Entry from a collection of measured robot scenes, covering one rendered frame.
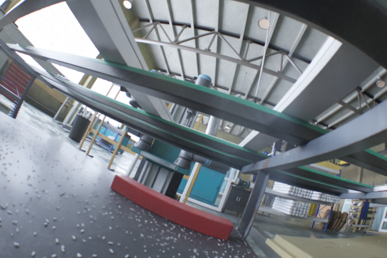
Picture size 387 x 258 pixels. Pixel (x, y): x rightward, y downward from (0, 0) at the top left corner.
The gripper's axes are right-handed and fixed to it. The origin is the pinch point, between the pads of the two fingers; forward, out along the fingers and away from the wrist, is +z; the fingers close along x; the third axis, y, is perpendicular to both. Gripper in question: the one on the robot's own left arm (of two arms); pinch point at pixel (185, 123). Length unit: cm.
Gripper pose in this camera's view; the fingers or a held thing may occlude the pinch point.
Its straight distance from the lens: 94.3
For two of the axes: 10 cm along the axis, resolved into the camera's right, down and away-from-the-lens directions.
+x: 0.6, 3.8, 9.2
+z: -3.7, 8.7, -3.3
